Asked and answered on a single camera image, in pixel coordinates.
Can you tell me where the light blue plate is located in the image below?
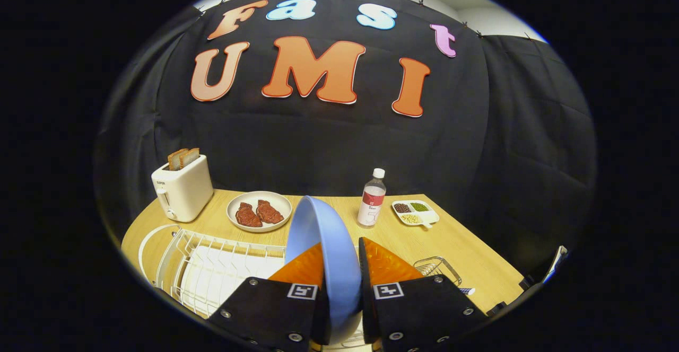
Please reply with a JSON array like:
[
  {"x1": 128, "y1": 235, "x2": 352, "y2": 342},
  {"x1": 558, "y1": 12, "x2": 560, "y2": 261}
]
[{"x1": 285, "y1": 196, "x2": 364, "y2": 345}]

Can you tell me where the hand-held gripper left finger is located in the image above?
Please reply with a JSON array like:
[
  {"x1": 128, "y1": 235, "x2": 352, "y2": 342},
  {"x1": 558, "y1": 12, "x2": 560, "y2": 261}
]
[{"x1": 207, "y1": 242, "x2": 330, "y2": 352}]

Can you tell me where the white divided snack dish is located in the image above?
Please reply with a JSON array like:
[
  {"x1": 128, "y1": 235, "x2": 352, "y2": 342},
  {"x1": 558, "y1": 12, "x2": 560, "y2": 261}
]
[{"x1": 391, "y1": 199, "x2": 440, "y2": 229}]

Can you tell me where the metal wire basket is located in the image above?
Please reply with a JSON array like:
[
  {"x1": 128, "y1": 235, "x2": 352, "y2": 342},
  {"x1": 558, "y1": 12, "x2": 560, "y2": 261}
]
[{"x1": 413, "y1": 256, "x2": 463, "y2": 287}]

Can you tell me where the white toaster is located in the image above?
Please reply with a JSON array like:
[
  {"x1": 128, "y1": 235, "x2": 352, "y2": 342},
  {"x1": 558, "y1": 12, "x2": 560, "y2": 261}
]
[{"x1": 151, "y1": 154, "x2": 214, "y2": 223}]

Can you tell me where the white plate with meat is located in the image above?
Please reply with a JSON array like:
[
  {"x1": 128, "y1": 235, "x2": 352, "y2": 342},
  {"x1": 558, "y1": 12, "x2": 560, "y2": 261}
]
[{"x1": 227, "y1": 191, "x2": 293, "y2": 233}]

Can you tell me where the white wire dish rack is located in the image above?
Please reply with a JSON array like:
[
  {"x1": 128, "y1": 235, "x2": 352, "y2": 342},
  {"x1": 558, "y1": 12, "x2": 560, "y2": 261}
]
[{"x1": 138, "y1": 224, "x2": 290, "y2": 321}]

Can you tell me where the red meat piece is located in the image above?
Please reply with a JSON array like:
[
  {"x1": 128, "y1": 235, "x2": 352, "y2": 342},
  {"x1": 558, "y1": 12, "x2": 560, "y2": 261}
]
[
  {"x1": 236, "y1": 202, "x2": 263, "y2": 228},
  {"x1": 256, "y1": 199, "x2": 284, "y2": 224}
]

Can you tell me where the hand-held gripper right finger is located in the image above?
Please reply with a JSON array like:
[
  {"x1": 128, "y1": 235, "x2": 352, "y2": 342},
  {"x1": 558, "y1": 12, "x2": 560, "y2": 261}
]
[{"x1": 359, "y1": 237, "x2": 489, "y2": 352}]

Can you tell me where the clear bottle with red label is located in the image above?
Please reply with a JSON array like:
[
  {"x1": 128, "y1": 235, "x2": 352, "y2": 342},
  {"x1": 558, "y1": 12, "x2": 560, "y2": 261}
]
[{"x1": 357, "y1": 168, "x2": 387, "y2": 228}]

